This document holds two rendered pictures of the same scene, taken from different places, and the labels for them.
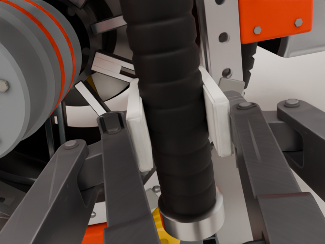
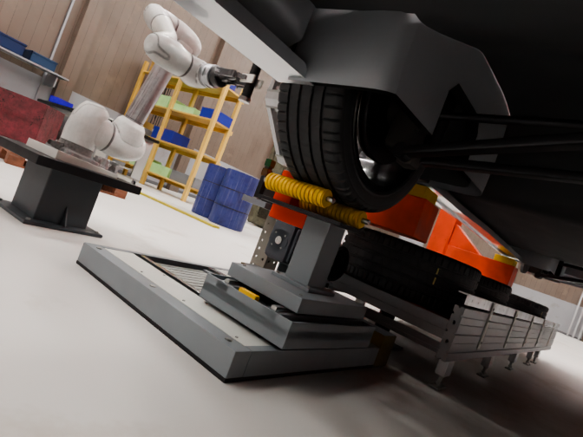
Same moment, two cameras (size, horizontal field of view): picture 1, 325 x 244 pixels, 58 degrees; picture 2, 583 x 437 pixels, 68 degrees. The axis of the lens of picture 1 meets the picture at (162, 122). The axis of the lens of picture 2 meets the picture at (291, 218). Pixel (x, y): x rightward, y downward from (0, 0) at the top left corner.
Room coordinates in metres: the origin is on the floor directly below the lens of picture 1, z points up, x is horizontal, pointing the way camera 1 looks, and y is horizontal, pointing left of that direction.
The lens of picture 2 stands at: (1.34, -1.05, 0.41)
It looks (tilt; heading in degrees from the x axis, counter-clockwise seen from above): 0 degrees down; 127
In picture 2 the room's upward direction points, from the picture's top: 21 degrees clockwise
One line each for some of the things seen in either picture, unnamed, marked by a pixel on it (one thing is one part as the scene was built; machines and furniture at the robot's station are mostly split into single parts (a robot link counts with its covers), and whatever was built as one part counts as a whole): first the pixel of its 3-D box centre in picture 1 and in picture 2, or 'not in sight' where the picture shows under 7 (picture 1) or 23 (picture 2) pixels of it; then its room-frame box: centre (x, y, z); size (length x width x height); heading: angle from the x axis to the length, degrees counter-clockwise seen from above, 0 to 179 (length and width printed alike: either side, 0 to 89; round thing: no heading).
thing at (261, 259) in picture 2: not in sight; (268, 251); (-0.12, 0.78, 0.21); 0.10 x 0.10 x 0.42; 89
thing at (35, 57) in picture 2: not in sight; (39, 61); (-7.85, 2.04, 1.51); 0.48 x 0.35 x 0.19; 92
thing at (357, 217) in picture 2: not in sight; (331, 210); (0.57, 0.15, 0.49); 0.29 x 0.06 x 0.06; 179
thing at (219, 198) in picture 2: not in sight; (225, 196); (-3.28, 3.33, 0.39); 1.07 x 0.66 x 0.79; 0
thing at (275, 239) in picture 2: not in sight; (310, 267); (0.37, 0.47, 0.26); 0.42 x 0.18 x 0.35; 179
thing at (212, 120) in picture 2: not in sight; (173, 128); (-6.72, 4.49, 1.35); 2.80 x 0.76 x 2.70; 2
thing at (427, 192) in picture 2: not in sight; (415, 192); (0.60, 0.66, 0.70); 0.14 x 0.14 x 0.05; 89
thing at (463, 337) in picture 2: not in sight; (441, 322); (0.55, 1.92, 0.13); 2.47 x 0.85 x 0.27; 89
